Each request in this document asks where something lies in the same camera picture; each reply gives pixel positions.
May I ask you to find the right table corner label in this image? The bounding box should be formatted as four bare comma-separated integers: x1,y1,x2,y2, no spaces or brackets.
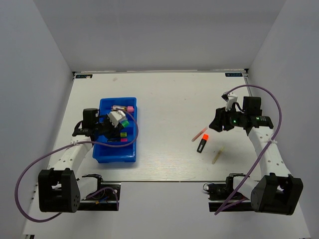
225,72,243,77

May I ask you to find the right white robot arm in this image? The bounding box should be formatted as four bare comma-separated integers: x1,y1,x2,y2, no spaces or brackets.
203,94,303,216

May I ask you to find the left table corner label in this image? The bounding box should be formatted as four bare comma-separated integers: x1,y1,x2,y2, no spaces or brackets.
75,74,93,79

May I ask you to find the orange cap black highlighter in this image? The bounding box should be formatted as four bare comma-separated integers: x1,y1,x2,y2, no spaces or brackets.
196,134,209,153

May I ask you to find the pink cap crayon tube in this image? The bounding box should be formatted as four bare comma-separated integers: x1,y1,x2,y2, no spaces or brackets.
111,105,135,113

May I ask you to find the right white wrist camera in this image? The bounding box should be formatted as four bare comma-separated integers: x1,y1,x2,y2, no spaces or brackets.
222,92,238,111

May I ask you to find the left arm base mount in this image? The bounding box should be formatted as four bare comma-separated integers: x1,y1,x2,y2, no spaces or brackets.
78,183,121,211

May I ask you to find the table corner label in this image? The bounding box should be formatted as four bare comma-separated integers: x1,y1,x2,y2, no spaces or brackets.
75,74,93,79
225,72,243,77

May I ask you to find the green cap black highlighter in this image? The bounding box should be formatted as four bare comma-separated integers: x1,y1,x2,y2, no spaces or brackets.
120,120,130,128

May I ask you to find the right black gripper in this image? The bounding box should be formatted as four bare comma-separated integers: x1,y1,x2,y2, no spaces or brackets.
209,104,247,132

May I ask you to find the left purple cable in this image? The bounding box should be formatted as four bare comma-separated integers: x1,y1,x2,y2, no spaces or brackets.
14,109,139,222

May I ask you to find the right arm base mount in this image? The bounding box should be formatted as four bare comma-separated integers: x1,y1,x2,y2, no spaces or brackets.
202,182,253,213

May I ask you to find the purple cable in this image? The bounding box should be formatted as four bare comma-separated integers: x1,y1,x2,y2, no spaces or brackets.
214,84,282,215
14,109,139,222

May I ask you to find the slim pink highlighter pen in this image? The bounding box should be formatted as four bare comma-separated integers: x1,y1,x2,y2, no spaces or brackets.
191,127,208,142

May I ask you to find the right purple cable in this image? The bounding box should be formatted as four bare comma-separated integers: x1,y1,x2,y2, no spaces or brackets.
214,84,282,215

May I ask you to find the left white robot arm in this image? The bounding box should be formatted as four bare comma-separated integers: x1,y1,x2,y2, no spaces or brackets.
38,108,127,213

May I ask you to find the blue compartment tray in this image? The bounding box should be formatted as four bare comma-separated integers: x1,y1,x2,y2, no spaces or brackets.
93,97,138,163

